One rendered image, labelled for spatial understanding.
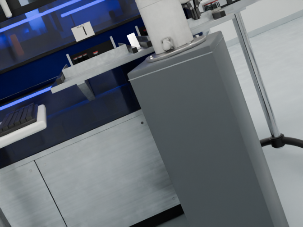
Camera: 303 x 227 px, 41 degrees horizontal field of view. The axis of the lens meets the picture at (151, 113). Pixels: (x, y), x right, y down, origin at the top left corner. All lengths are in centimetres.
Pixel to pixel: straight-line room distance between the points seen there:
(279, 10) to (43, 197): 579
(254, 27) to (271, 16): 34
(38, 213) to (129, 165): 48
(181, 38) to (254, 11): 583
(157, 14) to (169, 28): 5
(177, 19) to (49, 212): 118
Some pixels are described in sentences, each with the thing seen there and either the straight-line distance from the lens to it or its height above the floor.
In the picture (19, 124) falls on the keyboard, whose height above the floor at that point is 82.
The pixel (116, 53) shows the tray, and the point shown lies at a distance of 159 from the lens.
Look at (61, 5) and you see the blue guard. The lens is 185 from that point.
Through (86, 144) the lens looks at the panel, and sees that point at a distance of 191.
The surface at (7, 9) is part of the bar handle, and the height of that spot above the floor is 121.
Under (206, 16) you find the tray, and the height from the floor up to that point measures 90.
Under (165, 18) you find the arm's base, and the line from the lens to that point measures 117.
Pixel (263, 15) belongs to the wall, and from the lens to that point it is 704.
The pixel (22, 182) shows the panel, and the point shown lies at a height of 51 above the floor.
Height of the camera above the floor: 100
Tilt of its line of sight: 13 degrees down
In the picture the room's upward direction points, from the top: 22 degrees counter-clockwise
